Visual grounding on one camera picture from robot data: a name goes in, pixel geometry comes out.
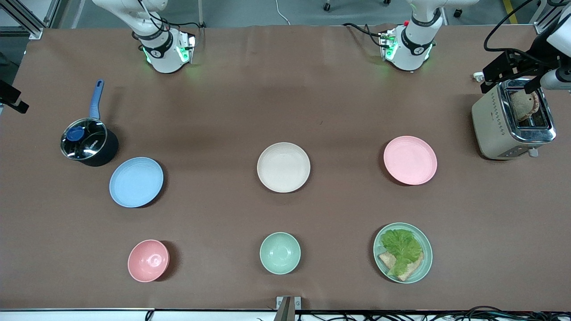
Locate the dark saucepan with blue handle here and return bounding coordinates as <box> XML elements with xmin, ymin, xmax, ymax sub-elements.
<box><xmin>60</xmin><ymin>79</ymin><xmax>120</xmax><ymax>168</ymax></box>

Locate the beige and chrome toaster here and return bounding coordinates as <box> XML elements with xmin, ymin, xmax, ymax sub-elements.
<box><xmin>472</xmin><ymin>79</ymin><xmax>557</xmax><ymax>161</ymax></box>

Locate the black cable bundle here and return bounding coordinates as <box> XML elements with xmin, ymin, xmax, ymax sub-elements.
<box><xmin>294</xmin><ymin>305</ymin><xmax>571</xmax><ymax>321</ymax></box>

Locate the pink plate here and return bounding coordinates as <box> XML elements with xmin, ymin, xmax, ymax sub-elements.
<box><xmin>384</xmin><ymin>136</ymin><xmax>438</xmax><ymax>185</ymax></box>

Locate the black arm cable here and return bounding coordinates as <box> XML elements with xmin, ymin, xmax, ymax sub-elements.
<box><xmin>484</xmin><ymin>0</ymin><xmax>537</xmax><ymax>53</ymax></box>

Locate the green plate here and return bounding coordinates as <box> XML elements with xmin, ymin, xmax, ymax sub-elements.
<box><xmin>373</xmin><ymin>222</ymin><xmax>433</xmax><ymax>284</ymax></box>

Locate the blue plate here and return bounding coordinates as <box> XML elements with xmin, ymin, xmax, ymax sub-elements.
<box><xmin>109</xmin><ymin>157</ymin><xmax>164</xmax><ymax>208</ymax></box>

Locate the pink bowl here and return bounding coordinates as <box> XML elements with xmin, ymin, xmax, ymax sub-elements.
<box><xmin>128</xmin><ymin>239</ymin><xmax>170</xmax><ymax>283</ymax></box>

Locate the aluminium frame profile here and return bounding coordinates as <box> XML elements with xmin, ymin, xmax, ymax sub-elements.
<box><xmin>0</xmin><ymin>0</ymin><xmax>45</xmax><ymax>41</ymax></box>
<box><xmin>533</xmin><ymin>0</ymin><xmax>571</xmax><ymax>34</ymax></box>

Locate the glass lid with blue knob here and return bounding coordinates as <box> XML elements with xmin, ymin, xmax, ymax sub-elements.
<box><xmin>61</xmin><ymin>118</ymin><xmax>108</xmax><ymax>160</ymax></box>

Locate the green lettuce leaf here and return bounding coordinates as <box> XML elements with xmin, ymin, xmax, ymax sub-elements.
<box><xmin>380</xmin><ymin>229</ymin><xmax>423</xmax><ymax>277</ymax></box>

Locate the green bowl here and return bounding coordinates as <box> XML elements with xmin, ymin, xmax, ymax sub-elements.
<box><xmin>260</xmin><ymin>232</ymin><xmax>301</xmax><ymax>275</ymax></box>

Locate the toast slice in toaster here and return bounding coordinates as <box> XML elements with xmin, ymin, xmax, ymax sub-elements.
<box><xmin>510</xmin><ymin>89</ymin><xmax>541</xmax><ymax>122</ymax></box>

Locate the beige plate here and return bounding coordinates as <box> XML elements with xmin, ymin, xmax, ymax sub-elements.
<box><xmin>257</xmin><ymin>142</ymin><xmax>311</xmax><ymax>193</ymax></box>

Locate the brown bread slice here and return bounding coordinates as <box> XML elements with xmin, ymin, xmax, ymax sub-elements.
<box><xmin>379</xmin><ymin>251</ymin><xmax>425</xmax><ymax>282</ymax></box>

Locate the white cable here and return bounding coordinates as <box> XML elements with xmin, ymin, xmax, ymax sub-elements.
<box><xmin>274</xmin><ymin>0</ymin><xmax>291</xmax><ymax>26</ymax></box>

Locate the metal camera bracket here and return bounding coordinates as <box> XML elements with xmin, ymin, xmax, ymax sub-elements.
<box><xmin>276</xmin><ymin>296</ymin><xmax>302</xmax><ymax>321</ymax></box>

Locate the black base cable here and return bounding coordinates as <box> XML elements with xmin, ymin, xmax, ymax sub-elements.
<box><xmin>342</xmin><ymin>22</ymin><xmax>389</xmax><ymax>48</ymax></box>

